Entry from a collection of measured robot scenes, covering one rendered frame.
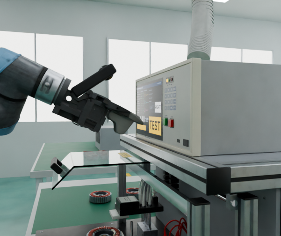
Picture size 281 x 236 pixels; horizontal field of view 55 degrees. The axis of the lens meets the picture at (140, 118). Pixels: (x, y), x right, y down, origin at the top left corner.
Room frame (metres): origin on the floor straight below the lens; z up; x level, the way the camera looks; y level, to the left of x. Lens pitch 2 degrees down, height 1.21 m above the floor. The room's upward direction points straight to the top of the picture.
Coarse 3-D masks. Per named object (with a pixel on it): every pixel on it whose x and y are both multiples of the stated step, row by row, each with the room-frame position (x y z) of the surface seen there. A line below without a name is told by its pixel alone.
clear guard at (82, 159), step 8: (72, 152) 0.94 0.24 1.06; (80, 152) 0.94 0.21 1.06; (88, 152) 0.94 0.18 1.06; (96, 152) 0.94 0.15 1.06; (104, 152) 0.94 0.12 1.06; (112, 152) 0.94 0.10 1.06; (120, 152) 0.94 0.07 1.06; (128, 152) 0.94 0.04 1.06; (64, 160) 0.90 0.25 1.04; (72, 160) 0.79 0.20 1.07; (80, 160) 0.79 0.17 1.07; (88, 160) 0.79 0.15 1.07; (96, 160) 0.79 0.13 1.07; (104, 160) 0.79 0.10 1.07; (112, 160) 0.79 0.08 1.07; (120, 160) 0.79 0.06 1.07; (128, 160) 0.79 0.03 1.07; (136, 160) 0.79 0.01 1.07; (144, 160) 0.79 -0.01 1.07; (64, 168) 0.79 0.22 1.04; (72, 168) 0.71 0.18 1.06; (56, 176) 0.78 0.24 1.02; (64, 176) 0.71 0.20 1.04; (56, 184) 0.70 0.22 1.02
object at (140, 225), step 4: (140, 224) 0.91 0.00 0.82; (144, 224) 0.91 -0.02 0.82; (152, 224) 0.91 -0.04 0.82; (140, 228) 0.89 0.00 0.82; (144, 228) 0.88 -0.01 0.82; (152, 228) 0.88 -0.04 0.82; (156, 228) 0.88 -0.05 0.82; (140, 232) 0.89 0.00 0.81; (144, 232) 0.86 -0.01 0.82; (148, 232) 0.86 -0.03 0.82; (152, 232) 0.87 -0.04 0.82; (156, 232) 0.87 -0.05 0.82
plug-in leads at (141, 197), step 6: (144, 186) 0.88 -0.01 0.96; (138, 192) 0.92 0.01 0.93; (144, 192) 0.88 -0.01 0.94; (150, 192) 0.89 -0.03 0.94; (156, 192) 0.92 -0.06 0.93; (144, 198) 0.88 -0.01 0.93; (150, 198) 0.89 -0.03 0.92; (156, 198) 0.92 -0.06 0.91; (144, 204) 0.87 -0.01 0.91; (150, 204) 0.89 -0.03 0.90
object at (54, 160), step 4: (52, 160) 0.83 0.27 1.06; (56, 160) 0.82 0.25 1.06; (52, 164) 0.76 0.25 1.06; (56, 164) 0.77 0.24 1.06; (60, 164) 0.86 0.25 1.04; (52, 168) 0.76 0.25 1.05; (56, 168) 0.76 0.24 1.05; (60, 168) 0.77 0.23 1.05; (56, 172) 0.76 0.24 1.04; (60, 172) 0.77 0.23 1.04
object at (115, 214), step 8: (120, 200) 0.87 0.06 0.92; (128, 200) 0.87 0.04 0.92; (136, 200) 0.87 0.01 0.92; (120, 208) 0.84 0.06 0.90; (128, 208) 0.85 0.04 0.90; (136, 208) 0.86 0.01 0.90; (144, 208) 0.86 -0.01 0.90; (152, 208) 0.87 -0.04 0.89; (160, 208) 0.88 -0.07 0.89; (112, 216) 0.84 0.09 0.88; (120, 216) 0.85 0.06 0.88; (128, 216) 0.85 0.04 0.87; (144, 216) 0.92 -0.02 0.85
